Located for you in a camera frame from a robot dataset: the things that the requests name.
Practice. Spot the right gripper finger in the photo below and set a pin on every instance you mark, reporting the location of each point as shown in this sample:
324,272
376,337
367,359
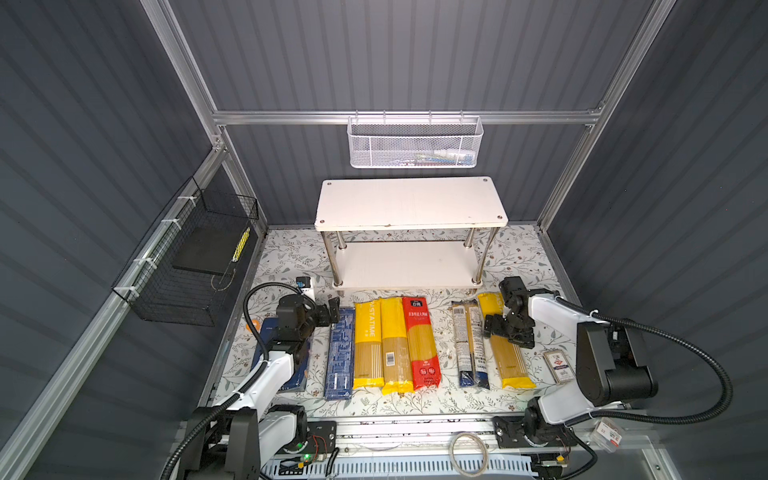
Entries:
522,337
496,325

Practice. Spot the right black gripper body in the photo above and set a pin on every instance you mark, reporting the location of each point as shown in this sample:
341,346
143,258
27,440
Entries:
507,325

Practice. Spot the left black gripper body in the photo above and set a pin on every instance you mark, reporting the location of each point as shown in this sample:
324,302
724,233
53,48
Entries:
324,311

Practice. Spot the clear blue spaghetti pack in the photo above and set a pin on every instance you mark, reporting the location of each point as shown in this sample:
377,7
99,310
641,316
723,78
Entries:
469,342

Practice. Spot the red spaghetti pack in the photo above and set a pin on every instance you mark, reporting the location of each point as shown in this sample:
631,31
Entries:
423,354

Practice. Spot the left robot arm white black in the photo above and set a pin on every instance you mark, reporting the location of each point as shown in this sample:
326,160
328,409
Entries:
236,437

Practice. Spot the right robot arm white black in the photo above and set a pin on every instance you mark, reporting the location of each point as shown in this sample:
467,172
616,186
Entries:
611,361

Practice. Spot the dark blue pasta box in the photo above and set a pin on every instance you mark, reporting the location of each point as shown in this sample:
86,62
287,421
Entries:
299,363

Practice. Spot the orange round sticker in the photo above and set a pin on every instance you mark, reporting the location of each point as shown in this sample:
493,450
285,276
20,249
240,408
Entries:
255,326

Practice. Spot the small white card box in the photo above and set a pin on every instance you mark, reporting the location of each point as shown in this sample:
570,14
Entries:
559,366

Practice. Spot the blue spaghetti box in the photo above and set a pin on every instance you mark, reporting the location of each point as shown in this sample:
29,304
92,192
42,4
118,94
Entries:
340,362

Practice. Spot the yellow Pastatime spaghetti pack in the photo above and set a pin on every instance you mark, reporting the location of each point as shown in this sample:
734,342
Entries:
368,356

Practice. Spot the yellow green striped tool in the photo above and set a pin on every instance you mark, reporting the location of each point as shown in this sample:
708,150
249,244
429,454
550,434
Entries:
237,253

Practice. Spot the white two-tier shelf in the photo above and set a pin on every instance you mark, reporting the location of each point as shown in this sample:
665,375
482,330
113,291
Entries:
387,205

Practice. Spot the red white tag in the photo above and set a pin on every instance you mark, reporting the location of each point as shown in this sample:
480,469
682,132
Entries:
607,435

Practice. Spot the tubes in white basket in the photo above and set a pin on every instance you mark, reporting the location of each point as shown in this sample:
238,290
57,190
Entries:
453,158

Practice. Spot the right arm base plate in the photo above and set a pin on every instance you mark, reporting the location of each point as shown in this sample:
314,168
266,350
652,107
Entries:
522,431

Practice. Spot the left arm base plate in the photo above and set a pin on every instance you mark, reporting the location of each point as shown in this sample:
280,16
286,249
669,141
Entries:
320,438

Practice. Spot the black wire basket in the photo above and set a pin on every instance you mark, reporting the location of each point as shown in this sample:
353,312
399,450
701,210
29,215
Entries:
186,276

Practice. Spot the white wire mesh basket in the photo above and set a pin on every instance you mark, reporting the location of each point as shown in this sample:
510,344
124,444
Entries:
373,141

